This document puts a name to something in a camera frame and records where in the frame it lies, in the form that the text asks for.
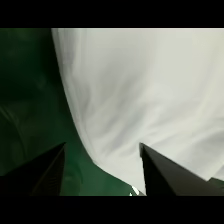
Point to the white shirt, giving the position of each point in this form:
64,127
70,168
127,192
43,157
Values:
143,93

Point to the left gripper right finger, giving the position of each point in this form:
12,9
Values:
166,180

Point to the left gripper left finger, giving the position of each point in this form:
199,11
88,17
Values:
43,175

